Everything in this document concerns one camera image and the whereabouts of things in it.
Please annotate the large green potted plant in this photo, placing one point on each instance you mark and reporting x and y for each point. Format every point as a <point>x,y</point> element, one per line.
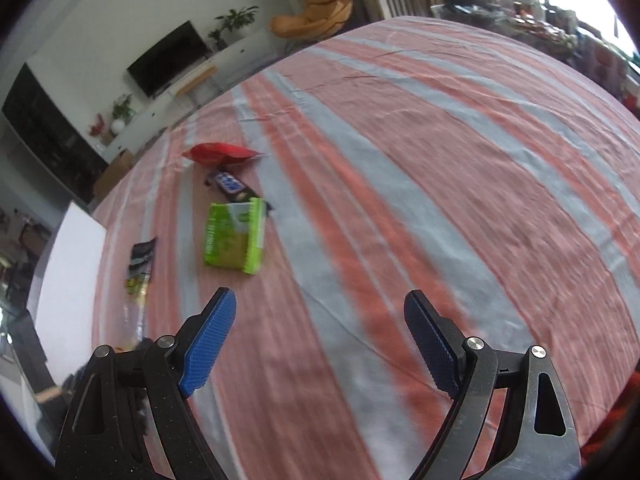
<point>237,20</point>

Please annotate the striped red grey bed sheet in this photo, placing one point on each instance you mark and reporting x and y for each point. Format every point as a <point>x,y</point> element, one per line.
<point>450,210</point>

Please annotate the dark chocolate bar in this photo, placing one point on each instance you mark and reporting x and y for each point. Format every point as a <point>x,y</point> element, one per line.
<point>231,184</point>

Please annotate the white box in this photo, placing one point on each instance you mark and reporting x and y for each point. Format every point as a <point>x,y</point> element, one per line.
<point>70,280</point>

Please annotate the orange red fleece clothing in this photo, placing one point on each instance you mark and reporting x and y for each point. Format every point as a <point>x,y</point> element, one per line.
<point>617,425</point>

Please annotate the black flat television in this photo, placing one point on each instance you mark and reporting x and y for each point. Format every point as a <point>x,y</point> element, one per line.
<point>167,60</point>

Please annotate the plant in white vase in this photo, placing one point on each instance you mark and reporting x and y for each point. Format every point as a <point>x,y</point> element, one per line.
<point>121,115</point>

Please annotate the orange lounge chair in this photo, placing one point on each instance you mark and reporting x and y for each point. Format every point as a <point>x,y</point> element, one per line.
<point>315,12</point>

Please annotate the cluttered side table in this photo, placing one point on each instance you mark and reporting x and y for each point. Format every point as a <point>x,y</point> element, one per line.
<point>550,25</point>

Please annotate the black display cabinet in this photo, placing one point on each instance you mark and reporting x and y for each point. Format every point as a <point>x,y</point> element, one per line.
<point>45,130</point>

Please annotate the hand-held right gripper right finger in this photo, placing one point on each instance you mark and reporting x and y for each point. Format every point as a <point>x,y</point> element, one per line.
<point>435,345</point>

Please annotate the small yellow green snack packet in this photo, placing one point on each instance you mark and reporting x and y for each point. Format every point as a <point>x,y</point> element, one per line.
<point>139,280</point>

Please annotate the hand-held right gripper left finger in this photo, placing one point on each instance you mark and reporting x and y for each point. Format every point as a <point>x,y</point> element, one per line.
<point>210,345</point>

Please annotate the cardboard box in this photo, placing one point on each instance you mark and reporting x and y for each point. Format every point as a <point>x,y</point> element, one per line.
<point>114,172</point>

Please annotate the red flower plant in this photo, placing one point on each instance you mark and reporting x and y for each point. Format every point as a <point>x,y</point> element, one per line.
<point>100,127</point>

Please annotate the green wafer packet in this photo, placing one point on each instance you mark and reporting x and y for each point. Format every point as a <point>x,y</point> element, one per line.
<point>232,237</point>

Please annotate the white television cabinet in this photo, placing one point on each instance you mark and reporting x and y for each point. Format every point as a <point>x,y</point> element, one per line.
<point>245,50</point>

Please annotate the wooden stool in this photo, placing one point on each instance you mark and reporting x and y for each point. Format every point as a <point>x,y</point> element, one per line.
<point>196,80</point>

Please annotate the red snack packet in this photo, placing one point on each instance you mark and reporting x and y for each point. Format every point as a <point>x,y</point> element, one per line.
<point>220,154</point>

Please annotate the small green potted plant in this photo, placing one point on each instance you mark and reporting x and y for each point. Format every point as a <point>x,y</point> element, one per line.
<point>217,40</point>

